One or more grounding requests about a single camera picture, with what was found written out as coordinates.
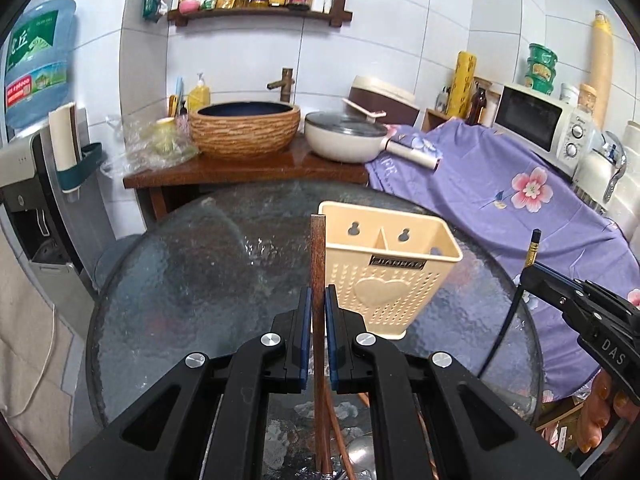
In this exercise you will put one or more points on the brown glass bottle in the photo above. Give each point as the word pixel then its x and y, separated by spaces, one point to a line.
pixel 479 107

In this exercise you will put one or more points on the pink round container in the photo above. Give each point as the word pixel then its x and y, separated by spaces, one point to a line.
pixel 189 6

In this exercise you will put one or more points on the white pan with glass lid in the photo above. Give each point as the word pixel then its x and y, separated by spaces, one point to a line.
pixel 340 147

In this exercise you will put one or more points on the metal spoon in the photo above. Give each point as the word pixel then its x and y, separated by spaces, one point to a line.
pixel 361 456

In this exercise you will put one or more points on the clear plastic bag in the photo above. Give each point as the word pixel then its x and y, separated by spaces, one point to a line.
pixel 130 145

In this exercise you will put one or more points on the purple floral cloth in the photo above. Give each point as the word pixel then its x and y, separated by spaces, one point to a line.
pixel 475 185

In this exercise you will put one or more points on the person's right hand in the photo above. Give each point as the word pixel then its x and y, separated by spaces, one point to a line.
pixel 602 420

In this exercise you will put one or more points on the chrome tap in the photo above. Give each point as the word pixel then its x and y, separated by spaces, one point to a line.
pixel 614 160

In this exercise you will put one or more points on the white rice paddle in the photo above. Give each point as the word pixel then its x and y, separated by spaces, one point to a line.
pixel 360 107

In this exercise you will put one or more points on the brown woven-look basin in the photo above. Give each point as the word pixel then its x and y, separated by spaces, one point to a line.
pixel 245 132

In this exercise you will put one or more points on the bronze faucet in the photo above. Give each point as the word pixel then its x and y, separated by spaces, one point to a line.
pixel 286 87

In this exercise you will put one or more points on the beige plastic utensil holder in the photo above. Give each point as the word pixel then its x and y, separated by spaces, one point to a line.
pixel 380 300

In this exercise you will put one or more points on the blue plastic brush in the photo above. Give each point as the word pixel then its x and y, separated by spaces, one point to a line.
pixel 179 92

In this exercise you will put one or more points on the brown wooden counter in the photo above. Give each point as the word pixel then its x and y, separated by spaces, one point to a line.
pixel 250 170

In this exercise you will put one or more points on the yellow cup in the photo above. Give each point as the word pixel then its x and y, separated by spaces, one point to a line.
pixel 166 135

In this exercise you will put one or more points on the white microwave oven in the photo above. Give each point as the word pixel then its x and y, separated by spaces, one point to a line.
pixel 525 115

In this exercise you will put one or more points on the beige cloth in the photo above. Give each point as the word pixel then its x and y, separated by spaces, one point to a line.
pixel 30 335

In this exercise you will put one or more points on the green wall holder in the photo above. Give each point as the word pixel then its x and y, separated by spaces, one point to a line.
pixel 86 170

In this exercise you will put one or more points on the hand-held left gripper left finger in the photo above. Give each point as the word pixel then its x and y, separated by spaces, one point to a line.
pixel 305 335

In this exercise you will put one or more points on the tall beige roll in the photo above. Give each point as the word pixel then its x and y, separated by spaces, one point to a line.
pixel 602 70

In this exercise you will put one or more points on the yellow wrap roll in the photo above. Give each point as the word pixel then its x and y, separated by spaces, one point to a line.
pixel 462 85

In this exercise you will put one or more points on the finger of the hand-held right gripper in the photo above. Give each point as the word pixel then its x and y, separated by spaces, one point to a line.
pixel 557 279
pixel 550 295

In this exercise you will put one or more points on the glass jar with cork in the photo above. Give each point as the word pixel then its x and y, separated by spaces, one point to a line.
pixel 587 105

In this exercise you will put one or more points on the blue water jug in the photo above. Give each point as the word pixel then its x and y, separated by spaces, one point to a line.
pixel 40 60

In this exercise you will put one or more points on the small wooden box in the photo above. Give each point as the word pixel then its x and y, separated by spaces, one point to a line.
pixel 437 120

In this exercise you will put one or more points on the white water dispenser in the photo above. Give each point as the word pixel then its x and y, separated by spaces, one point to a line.
pixel 25 160

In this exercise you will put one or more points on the white and brown rice cooker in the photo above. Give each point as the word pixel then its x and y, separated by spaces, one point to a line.
pixel 385 95

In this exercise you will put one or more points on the black chopstick with gold end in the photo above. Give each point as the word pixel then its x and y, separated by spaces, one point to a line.
pixel 532 250

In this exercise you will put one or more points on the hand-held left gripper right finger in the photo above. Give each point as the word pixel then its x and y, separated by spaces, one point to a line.
pixel 331 340

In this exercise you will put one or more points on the yellow soap pump bottle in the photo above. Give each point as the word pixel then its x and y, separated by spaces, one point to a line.
pixel 199 97

